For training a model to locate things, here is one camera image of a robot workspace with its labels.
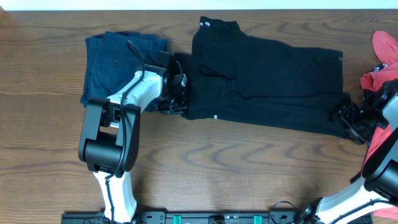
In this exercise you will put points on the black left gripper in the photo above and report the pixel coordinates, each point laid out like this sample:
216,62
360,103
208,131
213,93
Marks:
181,97

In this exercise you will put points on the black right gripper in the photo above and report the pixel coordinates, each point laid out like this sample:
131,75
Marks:
346,112

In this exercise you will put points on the black polo shirt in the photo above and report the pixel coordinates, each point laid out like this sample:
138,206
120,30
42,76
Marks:
236,77

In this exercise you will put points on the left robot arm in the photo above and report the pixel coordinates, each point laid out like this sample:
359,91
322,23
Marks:
109,141

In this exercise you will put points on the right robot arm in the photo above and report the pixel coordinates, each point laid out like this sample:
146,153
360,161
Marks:
376,188

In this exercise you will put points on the folded dark blue shorts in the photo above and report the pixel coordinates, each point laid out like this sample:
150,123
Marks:
114,57

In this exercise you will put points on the red shirt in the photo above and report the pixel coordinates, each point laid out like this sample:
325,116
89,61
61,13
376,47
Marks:
385,48

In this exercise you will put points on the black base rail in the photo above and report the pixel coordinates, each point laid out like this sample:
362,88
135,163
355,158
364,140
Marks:
157,217

